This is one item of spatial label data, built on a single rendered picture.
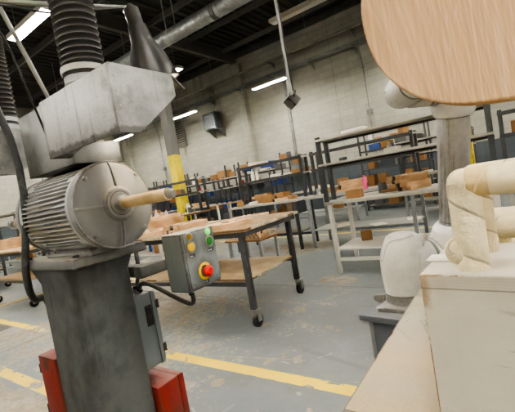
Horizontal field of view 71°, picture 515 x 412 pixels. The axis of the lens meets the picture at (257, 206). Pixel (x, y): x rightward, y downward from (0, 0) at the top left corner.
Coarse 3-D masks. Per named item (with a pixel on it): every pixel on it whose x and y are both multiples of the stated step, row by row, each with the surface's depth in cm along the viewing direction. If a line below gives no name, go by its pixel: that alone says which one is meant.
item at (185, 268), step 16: (176, 240) 120; (192, 240) 122; (176, 256) 121; (192, 256) 121; (208, 256) 128; (176, 272) 122; (192, 272) 121; (160, 288) 128; (176, 288) 123; (192, 288) 120; (192, 304) 125
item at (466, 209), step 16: (448, 192) 39; (464, 192) 38; (464, 208) 38; (480, 208) 38; (464, 224) 38; (480, 224) 38; (464, 240) 38; (480, 240) 38; (464, 256) 39; (480, 256) 38
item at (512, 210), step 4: (496, 208) 57; (500, 208) 57; (504, 208) 57; (508, 208) 56; (512, 208) 56; (496, 212) 57; (500, 212) 57; (504, 212) 56; (508, 212) 56; (512, 212) 56
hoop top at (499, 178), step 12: (468, 168) 38; (480, 168) 37; (492, 168) 36; (504, 168) 35; (456, 180) 38; (468, 180) 37; (480, 180) 37; (492, 180) 36; (504, 180) 35; (480, 192) 37; (492, 192) 37; (504, 192) 36
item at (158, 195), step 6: (144, 192) 95; (150, 192) 93; (156, 192) 91; (162, 192) 90; (126, 198) 99; (132, 198) 97; (138, 198) 95; (144, 198) 94; (150, 198) 92; (156, 198) 91; (162, 198) 90; (126, 204) 99; (132, 204) 97; (138, 204) 97; (144, 204) 96
